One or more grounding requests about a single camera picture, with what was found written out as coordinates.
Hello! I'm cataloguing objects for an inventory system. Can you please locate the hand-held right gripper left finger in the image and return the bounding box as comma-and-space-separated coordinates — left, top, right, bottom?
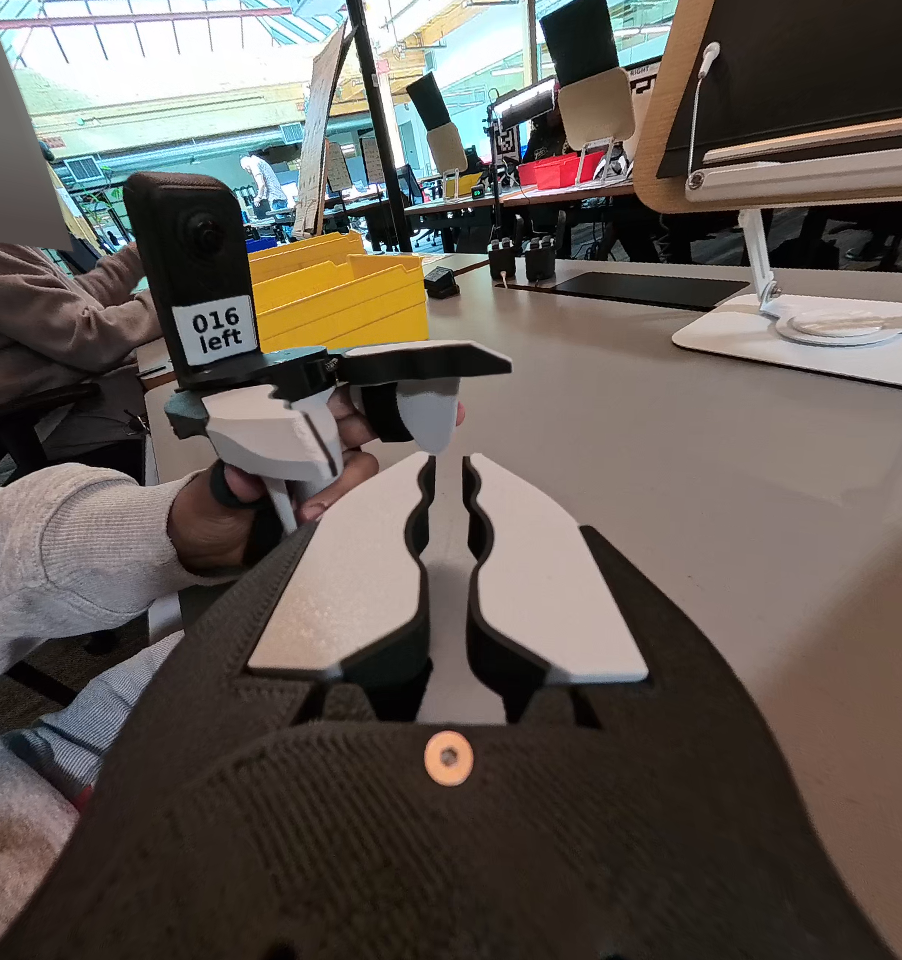
247, 452, 439, 714

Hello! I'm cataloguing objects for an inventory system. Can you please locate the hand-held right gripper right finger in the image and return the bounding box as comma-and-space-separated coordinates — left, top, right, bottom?
462, 452, 653, 721

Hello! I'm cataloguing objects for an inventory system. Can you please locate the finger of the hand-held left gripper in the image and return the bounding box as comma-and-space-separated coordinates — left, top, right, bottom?
342, 341, 514, 385

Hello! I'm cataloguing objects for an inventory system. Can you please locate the person's left forearm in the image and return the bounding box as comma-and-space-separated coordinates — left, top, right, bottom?
0, 461, 227, 687

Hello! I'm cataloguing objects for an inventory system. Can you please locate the black desk mat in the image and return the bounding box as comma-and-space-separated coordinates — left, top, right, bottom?
554, 270, 752, 313

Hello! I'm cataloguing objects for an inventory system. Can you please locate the person's left hand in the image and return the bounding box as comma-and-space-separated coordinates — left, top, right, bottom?
167, 388, 383, 577

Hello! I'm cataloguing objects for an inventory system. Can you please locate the stack of yellow plastic bins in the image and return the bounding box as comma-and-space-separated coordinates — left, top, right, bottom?
248, 231, 430, 354

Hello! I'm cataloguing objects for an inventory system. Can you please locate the wooden beam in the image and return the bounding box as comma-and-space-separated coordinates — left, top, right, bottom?
293, 21, 349, 243

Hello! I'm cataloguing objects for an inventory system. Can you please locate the black pole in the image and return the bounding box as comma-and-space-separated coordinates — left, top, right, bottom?
344, 0, 415, 255

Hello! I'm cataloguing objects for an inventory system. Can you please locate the beige board on stand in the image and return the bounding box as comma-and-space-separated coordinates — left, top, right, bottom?
406, 71, 471, 202
539, 0, 637, 183

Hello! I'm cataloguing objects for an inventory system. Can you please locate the red plastic bin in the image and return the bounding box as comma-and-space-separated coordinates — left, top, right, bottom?
517, 152, 611, 189

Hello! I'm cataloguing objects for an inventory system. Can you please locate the white stand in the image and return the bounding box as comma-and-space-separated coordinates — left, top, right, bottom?
672, 142, 902, 393

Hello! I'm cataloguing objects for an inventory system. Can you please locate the grey hoodie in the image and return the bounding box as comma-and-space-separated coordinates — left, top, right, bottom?
0, 712, 77, 960

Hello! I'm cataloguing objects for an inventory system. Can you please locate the wood framed black board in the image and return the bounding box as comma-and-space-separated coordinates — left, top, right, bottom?
634, 0, 902, 220

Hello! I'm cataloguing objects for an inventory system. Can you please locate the white cord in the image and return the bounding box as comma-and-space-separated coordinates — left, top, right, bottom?
687, 41, 722, 189

